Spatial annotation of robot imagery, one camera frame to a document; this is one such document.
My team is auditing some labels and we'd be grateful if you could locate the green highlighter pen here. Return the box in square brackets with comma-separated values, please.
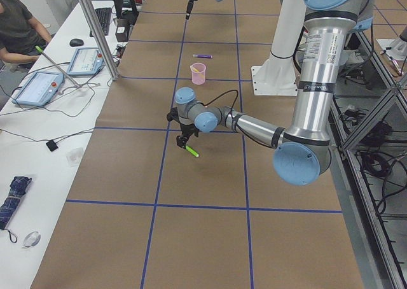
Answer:
[185, 145, 200, 158]

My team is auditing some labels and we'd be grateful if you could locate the purple highlighter pen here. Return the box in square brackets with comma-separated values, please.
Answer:
[192, 54, 213, 59]

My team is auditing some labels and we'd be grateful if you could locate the pink mesh pen holder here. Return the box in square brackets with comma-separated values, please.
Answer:
[190, 62, 206, 85]

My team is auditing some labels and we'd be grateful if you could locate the dark brown box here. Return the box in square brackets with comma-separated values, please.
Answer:
[115, 18, 130, 43]

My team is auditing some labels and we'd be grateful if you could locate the black monitor stand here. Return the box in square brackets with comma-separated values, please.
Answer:
[113, 0, 139, 20]

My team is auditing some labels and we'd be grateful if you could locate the black keyboard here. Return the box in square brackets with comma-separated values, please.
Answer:
[95, 7, 113, 36]

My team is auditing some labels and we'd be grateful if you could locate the clear plastic packet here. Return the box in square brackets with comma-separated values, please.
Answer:
[66, 147, 84, 167]

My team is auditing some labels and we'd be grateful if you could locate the far blue teach pendant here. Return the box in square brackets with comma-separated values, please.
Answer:
[67, 47, 104, 77]

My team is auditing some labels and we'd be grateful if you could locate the blue teach pendant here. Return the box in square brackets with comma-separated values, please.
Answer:
[67, 47, 104, 77]
[11, 71, 64, 106]

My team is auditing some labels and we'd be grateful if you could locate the black computer mouse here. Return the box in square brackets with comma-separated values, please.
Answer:
[69, 38, 84, 47]

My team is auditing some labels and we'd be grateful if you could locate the small black square device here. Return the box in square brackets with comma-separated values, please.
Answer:
[46, 139, 59, 152]

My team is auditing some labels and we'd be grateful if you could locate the near blue teach pendant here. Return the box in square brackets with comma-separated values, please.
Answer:
[11, 71, 64, 106]

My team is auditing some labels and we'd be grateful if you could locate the metal reaching stick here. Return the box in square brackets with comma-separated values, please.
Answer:
[35, 45, 86, 88]

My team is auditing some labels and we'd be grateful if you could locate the folded blue umbrella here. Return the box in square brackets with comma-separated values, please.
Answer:
[1, 176, 32, 230]

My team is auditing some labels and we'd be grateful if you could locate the person in dark shirt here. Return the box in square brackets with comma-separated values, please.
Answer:
[1, 0, 52, 69]

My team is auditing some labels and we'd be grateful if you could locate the clear plastic wrapper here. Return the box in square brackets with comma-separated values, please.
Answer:
[22, 231, 41, 249]

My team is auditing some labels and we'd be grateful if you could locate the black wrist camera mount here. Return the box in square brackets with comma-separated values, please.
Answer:
[167, 108, 179, 123]

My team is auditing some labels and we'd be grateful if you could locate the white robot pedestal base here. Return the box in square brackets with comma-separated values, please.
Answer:
[251, 0, 306, 96]

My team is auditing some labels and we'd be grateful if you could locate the aluminium side frame rack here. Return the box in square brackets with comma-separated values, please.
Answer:
[317, 0, 407, 289]

